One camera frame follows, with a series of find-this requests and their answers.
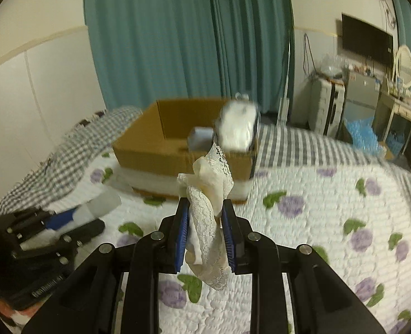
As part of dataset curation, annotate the box with blue plastic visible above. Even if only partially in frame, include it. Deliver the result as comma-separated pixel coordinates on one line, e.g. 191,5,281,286
338,117,405,161

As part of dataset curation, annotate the open cardboard box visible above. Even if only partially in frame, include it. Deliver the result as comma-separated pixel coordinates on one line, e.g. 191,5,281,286
112,97,260,205

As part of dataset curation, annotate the grey checked bedsheet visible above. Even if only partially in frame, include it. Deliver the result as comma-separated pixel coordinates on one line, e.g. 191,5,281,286
0,105,411,216

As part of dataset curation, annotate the small silver refrigerator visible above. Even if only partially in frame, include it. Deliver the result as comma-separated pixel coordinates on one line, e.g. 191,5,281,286
343,71,380,122

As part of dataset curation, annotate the white flat mop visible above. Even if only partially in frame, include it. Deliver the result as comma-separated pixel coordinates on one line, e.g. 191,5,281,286
276,42,291,126

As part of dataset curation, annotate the white floral quilt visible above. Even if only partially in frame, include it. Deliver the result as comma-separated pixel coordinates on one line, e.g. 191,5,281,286
3,152,411,334

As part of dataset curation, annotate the black wall television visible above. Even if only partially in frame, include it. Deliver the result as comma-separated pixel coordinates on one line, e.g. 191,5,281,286
342,14,393,67

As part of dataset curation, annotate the white dressing table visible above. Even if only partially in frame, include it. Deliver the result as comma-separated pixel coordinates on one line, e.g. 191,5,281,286
372,93,411,167

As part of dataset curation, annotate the floral tissue pack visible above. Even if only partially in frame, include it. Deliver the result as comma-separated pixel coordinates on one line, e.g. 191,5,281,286
215,100,259,153

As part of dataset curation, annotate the grey sock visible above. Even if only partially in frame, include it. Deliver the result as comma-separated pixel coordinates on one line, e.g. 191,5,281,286
73,190,122,225

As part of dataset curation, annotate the white oval vanity mirror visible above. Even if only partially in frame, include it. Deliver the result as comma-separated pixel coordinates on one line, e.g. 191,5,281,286
393,45,411,92

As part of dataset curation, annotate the cream lace cloth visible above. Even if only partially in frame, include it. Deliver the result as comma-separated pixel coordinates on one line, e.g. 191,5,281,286
178,143,233,290

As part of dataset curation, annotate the white suitcase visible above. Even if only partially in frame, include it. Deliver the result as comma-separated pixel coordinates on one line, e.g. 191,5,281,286
308,78,345,139

